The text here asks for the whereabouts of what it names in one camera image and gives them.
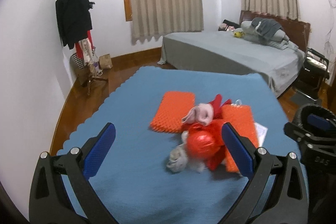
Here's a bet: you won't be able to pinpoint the wooden headboard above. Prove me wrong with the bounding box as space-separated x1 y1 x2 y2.
239 10 310 52

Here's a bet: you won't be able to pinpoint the brown paper bag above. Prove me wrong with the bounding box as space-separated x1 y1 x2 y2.
98 54 113 70

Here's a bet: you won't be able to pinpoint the orange foam net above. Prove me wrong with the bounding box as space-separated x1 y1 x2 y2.
222 104 259 175
150 91 195 134

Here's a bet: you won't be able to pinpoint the wooden coat stand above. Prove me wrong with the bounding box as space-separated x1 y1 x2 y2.
75 53 109 96

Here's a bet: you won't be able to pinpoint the blue fleece table cover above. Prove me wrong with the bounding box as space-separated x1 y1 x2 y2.
59 67 299 223

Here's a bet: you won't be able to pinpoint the folded grey blankets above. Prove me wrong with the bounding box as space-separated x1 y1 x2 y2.
240 17 299 51

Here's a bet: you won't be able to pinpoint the red hanging garment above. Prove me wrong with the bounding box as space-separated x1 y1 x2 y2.
75 30 95 64

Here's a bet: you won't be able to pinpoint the striped basket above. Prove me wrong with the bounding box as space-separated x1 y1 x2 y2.
70 53 85 69

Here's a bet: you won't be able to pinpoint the grey sock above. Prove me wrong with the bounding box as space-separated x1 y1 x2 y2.
166 144 206 173

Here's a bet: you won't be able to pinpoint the black jacket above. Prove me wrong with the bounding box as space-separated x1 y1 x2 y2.
55 0 93 50

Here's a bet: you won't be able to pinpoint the red shiny plastic ball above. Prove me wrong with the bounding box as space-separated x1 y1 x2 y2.
186 131 220 160

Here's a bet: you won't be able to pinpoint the bed with grey sheet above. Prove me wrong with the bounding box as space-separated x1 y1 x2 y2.
158 31 305 97

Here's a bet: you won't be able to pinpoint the yellow plush toy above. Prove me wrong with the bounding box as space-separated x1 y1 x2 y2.
233 31 244 38

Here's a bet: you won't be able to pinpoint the pink knotted sock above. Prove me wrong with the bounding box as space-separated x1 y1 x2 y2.
182 103 214 126

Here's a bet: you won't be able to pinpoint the red knit cloth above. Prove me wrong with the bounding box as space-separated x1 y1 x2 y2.
182 94 231 171

